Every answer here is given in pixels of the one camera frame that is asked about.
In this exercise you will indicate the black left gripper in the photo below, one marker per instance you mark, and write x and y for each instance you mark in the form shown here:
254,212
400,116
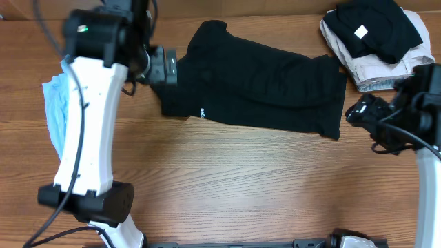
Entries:
170,67

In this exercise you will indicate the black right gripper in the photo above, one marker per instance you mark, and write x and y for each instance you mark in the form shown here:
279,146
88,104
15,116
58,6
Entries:
360,112

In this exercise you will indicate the light blue crumpled shirt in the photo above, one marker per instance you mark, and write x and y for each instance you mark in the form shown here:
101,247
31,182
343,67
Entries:
56,96

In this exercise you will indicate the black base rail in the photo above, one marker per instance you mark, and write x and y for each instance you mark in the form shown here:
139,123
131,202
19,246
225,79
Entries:
298,243

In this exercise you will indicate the folded light blue garment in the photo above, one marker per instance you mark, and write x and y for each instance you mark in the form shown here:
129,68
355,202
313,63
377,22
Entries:
370,86

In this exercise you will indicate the folded beige garment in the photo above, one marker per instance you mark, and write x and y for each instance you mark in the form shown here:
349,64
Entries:
370,67

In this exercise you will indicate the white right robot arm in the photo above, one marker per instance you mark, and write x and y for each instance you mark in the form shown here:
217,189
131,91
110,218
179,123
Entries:
410,121

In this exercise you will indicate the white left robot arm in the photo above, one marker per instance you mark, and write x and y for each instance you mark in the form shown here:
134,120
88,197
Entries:
105,48

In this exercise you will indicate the black mesh shirt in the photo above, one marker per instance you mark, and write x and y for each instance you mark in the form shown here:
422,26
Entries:
234,81

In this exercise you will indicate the folded black shirt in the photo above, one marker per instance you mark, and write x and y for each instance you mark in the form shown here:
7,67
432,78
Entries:
377,27

